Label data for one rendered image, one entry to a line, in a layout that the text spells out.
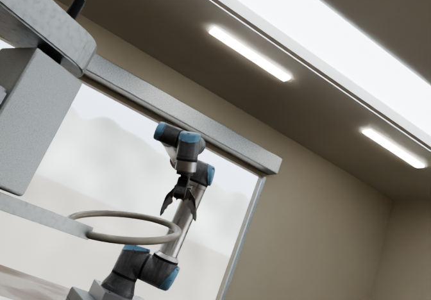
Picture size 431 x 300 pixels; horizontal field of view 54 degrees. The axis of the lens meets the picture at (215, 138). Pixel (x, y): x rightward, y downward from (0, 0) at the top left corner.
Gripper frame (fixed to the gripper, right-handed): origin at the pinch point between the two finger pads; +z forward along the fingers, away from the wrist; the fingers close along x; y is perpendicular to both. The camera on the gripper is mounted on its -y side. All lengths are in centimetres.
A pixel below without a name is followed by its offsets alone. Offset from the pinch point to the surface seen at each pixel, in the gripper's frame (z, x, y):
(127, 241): 6.5, 14.2, -22.1
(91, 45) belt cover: -61, 33, -35
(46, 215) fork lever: -2, 39, -38
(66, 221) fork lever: 0.4, 34.6, -30.8
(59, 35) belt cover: -61, 39, -47
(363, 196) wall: 40, -268, 681
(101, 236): 5.6, 24.0, -23.3
